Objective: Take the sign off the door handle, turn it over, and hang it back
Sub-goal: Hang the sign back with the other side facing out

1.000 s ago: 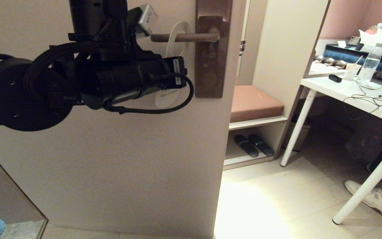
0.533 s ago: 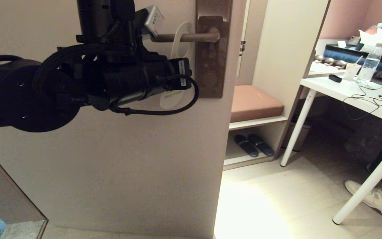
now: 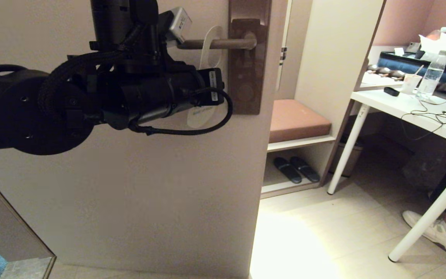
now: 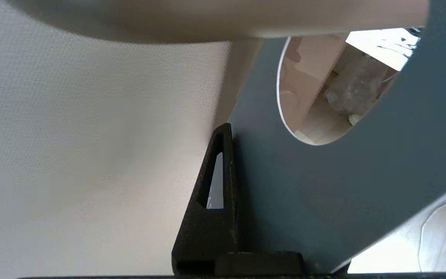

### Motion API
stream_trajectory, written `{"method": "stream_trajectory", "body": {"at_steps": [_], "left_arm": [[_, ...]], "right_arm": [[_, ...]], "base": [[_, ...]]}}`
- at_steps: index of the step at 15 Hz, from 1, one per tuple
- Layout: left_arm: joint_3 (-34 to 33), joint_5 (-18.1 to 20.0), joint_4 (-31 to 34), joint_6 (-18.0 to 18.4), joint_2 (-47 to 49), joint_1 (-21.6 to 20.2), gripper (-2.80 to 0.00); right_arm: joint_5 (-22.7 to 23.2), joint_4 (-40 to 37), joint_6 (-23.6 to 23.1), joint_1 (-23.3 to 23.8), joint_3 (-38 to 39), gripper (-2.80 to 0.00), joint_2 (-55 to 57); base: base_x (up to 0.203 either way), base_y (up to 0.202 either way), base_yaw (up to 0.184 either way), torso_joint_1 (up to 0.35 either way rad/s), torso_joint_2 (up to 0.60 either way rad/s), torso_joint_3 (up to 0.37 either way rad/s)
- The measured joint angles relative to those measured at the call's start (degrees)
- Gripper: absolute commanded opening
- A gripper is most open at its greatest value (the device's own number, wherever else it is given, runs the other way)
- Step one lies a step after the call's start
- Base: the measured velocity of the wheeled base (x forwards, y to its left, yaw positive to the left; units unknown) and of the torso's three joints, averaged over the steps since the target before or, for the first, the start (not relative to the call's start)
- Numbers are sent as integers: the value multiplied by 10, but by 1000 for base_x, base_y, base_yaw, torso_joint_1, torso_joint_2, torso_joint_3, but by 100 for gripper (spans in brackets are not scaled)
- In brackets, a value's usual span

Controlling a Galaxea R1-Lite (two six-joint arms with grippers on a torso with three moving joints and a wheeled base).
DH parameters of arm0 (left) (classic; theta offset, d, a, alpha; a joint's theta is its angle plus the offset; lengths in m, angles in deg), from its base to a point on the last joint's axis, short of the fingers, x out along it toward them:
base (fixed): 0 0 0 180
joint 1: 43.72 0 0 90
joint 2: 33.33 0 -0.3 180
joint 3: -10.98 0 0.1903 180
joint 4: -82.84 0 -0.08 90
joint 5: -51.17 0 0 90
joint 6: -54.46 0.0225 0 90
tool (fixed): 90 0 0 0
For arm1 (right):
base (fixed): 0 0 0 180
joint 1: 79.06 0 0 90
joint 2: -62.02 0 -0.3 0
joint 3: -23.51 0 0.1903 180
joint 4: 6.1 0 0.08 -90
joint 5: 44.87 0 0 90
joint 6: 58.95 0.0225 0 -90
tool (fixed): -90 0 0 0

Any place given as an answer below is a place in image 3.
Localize black slipper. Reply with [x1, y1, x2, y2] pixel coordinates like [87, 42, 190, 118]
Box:
[273, 157, 303, 184]
[289, 156, 321, 183]

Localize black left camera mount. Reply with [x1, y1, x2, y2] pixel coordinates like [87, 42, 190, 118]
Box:
[155, 12, 187, 68]

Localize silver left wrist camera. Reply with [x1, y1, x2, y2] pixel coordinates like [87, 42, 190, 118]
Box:
[168, 7, 193, 44]

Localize brown door lock plate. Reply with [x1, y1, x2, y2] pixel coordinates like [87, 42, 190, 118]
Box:
[223, 0, 273, 115]

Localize white and tan sneaker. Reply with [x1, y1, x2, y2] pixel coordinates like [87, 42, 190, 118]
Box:
[402, 210, 446, 254]

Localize clear plastic water bottle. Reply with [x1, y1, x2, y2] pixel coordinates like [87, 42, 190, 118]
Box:
[417, 50, 446, 98]

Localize black braided cable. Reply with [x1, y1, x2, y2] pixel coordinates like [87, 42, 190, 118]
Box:
[37, 21, 148, 119]

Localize white bench shelf cabinet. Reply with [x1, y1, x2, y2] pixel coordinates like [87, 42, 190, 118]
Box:
[260, 0, 387, 200]

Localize white table with round legs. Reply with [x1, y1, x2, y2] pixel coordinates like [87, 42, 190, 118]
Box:
[326, 88, 446, 263]

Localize white topped wall counter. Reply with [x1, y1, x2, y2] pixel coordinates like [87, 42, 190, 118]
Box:
[355, 72, 406, 92]

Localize black left camera cable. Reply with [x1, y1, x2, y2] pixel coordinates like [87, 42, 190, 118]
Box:
[128, 87, 233, 136]

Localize white paper cup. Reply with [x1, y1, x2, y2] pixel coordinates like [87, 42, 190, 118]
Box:
[401, 74, 423, 96]

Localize grey mottled bag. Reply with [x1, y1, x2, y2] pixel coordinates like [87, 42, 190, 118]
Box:
[401, 134, 446, 190]

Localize blue and white door hanger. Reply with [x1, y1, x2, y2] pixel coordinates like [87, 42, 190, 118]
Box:
[187, 26, 226, 129]

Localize black earphone cable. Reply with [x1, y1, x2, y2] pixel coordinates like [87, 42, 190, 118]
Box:
[400, 102, 446, 141]

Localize dark blue long tray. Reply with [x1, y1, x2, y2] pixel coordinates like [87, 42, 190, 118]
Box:
[377, 52, 446, 77]

